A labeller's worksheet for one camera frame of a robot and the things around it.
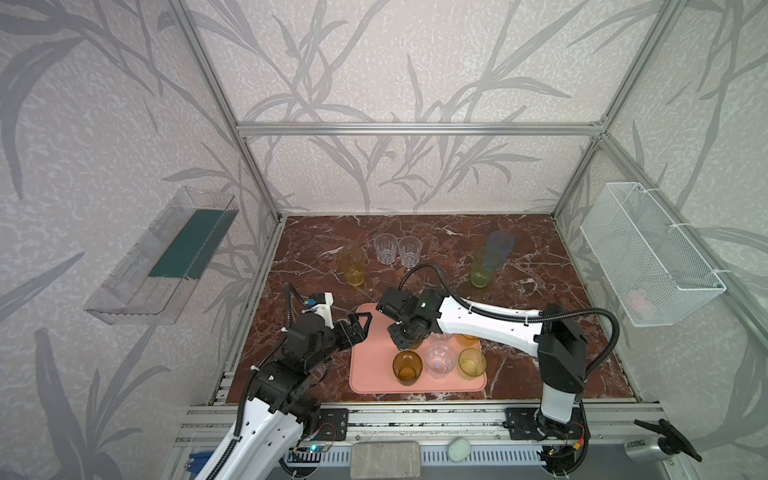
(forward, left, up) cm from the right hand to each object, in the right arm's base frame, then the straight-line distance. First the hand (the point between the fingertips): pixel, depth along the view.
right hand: (399, 328), depth 81 cm
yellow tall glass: (+29, +17, -9) cm, 35 cm away
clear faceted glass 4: (-6, -11, -2) cm, 13 cm away
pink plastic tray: (-7, +8, -7) cm, 13 cm away
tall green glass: (+23, -28, -9) cm, 38 cm away
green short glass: (-7, -20, -8) cm, 23 cm away
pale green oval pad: (-27, -14, -6) cm, 31 cm away
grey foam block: (-29, +3, -5) cm, 30 cm away
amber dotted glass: (-2, -5, -8) cm, 10 cm away
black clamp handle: (-27, -55, +7) cm, 61 cm away
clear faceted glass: (+33, +5, -7) cm, 34 cm away
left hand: (+1, +9, +8) cm, 12 cm away
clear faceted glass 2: (+32, -3, -6) cm, 33 cm away
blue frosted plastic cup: (+33, -36, -5) cm, 49 cm away
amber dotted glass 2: (-8, -2, -7) cm, 11 cm away
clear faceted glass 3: (-1, -12, -4) cm, 13 cm away
